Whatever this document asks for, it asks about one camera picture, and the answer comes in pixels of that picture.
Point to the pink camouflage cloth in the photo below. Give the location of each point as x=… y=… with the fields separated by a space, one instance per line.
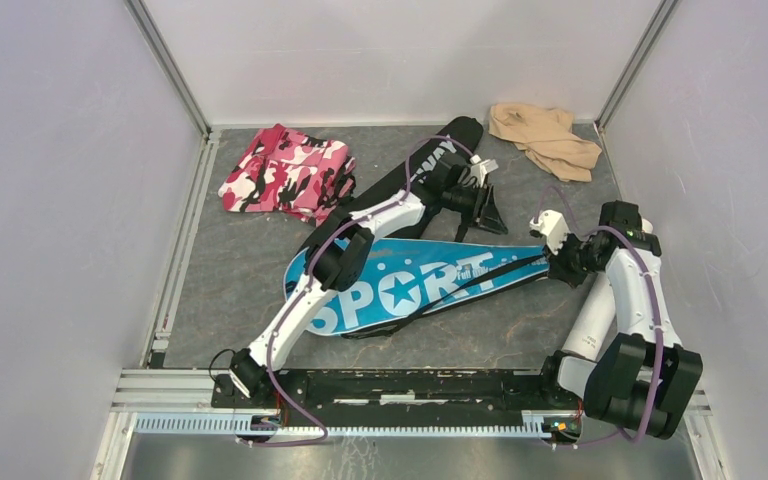
x=288 y=171

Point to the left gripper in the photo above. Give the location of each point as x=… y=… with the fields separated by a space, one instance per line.
x=489 y=217

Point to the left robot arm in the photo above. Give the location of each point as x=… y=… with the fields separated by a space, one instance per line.
x=341 y=246

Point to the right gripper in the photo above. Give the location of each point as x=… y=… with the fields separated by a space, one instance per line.
x=557 y=271

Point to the beige cloth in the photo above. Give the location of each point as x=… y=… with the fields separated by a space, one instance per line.
x=545 y=136

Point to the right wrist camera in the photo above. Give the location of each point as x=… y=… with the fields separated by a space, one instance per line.
x=552 y=226

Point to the blue Sport racket cover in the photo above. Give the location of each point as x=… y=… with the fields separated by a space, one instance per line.
x=406 y=279

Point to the black Crossway racket cover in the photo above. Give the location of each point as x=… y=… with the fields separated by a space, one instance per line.
x=460 y=137

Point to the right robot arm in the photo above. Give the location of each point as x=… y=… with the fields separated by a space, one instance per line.
x=623 y=359

